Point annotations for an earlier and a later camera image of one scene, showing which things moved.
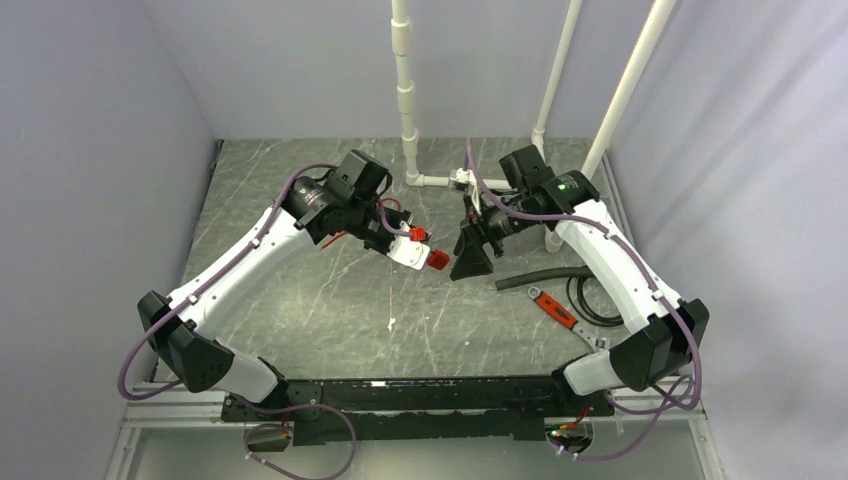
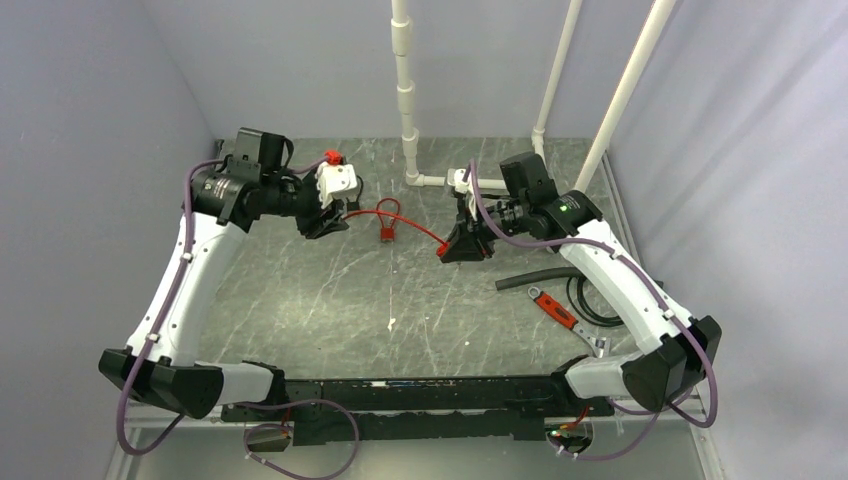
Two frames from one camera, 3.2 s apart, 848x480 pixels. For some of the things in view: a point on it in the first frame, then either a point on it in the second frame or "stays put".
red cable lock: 438,259 → 441,250
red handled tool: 566,318 stays put
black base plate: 455,407 stays put
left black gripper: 398,216 → 328,219
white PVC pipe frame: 412,148 stays put
